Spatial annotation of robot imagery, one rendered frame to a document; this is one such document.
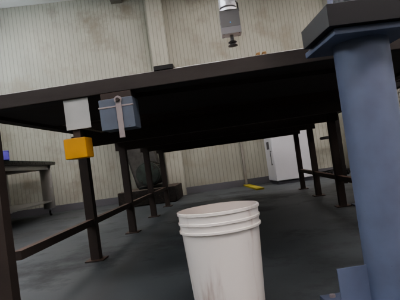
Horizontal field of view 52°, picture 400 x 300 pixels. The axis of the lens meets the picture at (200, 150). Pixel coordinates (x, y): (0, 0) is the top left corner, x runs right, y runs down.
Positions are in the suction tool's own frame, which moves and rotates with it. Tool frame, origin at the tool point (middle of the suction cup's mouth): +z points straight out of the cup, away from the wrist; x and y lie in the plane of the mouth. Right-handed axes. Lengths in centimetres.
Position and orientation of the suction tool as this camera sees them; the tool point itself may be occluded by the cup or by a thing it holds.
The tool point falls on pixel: (233, 46)
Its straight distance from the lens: 187.2
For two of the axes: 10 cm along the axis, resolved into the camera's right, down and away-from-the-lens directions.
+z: 1.4, 9.9, -0.3
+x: -0.4, -0.2, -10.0
